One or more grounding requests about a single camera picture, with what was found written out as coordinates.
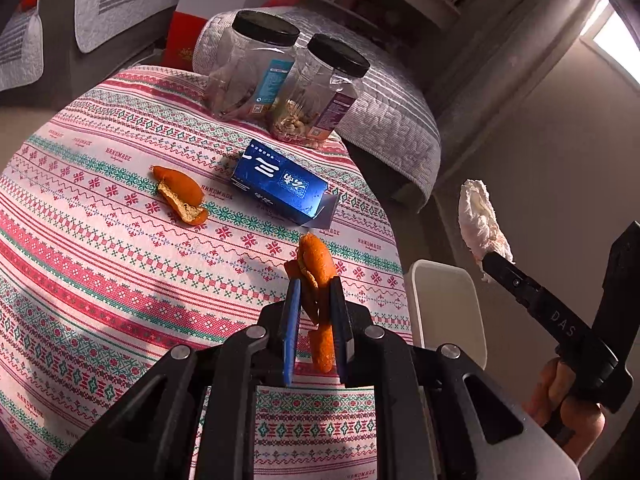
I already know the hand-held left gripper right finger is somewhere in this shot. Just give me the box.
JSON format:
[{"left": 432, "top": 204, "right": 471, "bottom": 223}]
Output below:
[{"left": 327, "top": 276, "right": 526, "bottom": 480}]

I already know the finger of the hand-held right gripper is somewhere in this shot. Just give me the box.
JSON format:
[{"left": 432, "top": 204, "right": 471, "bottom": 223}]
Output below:
[
  {"left": 590, "top": 220, "right": 640, "bottom": 356},
  {"left": 481, "top": 251, "right": 591, "bottom": 356}
]

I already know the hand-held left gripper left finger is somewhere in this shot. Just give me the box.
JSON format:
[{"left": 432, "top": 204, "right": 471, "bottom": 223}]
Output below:
[{"left": 50, "top": 277, "right": 306, "bottom": 480}]

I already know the orange peel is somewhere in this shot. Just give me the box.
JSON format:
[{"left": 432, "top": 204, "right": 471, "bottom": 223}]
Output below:
[
  {"left": 284, "top": 232, "right": 337, "bottom": 375},
  {"left": 151, "top": 165, "right": 210, "bottom": 226}
]

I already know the white waste bin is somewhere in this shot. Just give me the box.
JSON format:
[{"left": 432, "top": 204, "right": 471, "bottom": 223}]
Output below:
[{"left": 405, "top": 259, "right": 488, "bottom": 368}]

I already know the white tissue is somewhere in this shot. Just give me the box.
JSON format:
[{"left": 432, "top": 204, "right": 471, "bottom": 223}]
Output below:
[{"left": 458, "top": 179, "right": 515, "bottom": 281}]

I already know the person's right hand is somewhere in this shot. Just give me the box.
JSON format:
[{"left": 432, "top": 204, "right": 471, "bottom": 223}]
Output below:
[{"left": 522, "top": 357, "right": 606, "bottom": 466}]

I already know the blue cardboard box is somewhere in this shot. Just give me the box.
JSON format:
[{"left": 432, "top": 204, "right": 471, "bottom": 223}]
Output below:
[{"left": 230, "top": 139, "right": 342, "bottom": 227}]

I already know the patterned tablecloth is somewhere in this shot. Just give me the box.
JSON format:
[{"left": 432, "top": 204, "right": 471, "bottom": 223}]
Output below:
[{"left": 0, "top": 65, "right": 416, "bottom": 480}]

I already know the purple label plastic jar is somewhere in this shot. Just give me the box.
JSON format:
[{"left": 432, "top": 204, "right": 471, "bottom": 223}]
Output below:
[{"left": 265, "top": 33, "right": 372, "bottom": 148}]

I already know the bright window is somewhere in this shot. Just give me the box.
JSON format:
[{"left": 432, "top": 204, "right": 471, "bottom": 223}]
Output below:
[{"left": 582, "top": 0, "right": 640, "bottom": 71}]

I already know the grey curtain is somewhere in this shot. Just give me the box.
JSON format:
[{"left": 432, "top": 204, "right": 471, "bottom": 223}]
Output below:
[{"left": 430, "top": 0, "right": 606, "bottom": 196}]

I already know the teal label plastic jar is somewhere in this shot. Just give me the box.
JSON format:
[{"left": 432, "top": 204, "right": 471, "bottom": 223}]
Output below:
[{"left": 206, "top": 10, "right": 301, "bottom": 122}]

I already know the red white box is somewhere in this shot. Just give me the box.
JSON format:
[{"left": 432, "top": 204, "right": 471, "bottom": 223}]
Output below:
[{"left": 164, "top": 0, "right": 247, "bottom": 68}]

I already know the sofa with grey striped cover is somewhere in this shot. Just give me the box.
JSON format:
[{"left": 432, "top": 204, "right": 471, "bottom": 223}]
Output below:
[{"left": 0, "top": 0, "right": 201, "bottom": 93}]

